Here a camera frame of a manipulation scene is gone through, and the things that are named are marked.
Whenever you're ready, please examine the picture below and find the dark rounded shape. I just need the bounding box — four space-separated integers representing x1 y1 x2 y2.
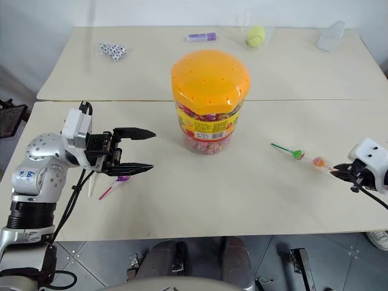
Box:
222 236 254 283
142 241 189 284

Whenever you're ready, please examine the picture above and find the silver robot torso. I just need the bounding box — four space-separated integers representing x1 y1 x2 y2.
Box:
105 274 255 291

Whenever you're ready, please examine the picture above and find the green lollipop with green stick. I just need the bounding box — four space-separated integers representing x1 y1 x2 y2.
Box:
271 142 305 161

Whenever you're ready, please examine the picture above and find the yellow tennis ball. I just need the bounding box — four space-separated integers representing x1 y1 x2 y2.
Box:
246 25 267 48

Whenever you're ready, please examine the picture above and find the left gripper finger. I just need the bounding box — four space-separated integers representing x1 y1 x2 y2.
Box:
112 127 157 143
102 162 155 177

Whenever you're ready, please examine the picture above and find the purple and white glue stick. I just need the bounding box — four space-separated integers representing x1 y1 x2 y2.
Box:
186 32 218 42

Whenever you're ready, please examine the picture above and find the black frame object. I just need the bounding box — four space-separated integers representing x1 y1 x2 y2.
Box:
0 98 28 139

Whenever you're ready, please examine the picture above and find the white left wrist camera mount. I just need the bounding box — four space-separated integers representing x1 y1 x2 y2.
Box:
60 107 93 149

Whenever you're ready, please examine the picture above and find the white shoe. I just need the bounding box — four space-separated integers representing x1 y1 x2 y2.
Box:
365 230 388 251

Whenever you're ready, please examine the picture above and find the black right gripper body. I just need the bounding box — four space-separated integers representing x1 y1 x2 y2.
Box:
351 158 378 190

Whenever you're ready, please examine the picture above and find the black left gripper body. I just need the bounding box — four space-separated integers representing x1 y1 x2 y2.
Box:
83 130 124 175

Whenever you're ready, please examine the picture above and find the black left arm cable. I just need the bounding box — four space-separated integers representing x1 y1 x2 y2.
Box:
42 168 93 291

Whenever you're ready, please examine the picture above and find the clear plastic lollipop jar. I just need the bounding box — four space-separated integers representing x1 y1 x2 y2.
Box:
174 98 243 155

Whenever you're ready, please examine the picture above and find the orange perforated jar lid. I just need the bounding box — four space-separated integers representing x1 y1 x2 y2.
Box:
170 50 252 113

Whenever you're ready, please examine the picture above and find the metal stand leg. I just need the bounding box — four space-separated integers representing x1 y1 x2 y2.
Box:
289 248 318 291

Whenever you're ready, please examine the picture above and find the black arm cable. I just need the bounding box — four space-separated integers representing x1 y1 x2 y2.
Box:
42 168 93 291
350 185 388 210

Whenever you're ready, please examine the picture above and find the clear plastic cup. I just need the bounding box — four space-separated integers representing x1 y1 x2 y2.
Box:
235 13 275 52

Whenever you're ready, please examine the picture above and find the orange lollipop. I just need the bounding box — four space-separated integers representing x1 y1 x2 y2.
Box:
312 156 334 172

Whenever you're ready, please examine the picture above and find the purple lollipop with pink stick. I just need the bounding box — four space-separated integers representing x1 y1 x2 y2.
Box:
98 175 131 201

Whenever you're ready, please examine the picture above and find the white pointed stick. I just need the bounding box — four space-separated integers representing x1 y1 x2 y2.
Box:
87 171 99 198

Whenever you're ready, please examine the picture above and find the clear plastic container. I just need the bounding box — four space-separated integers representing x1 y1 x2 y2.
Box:
315 20 346 52

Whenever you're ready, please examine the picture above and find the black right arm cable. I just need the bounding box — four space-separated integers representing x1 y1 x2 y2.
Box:
350 185 388 210

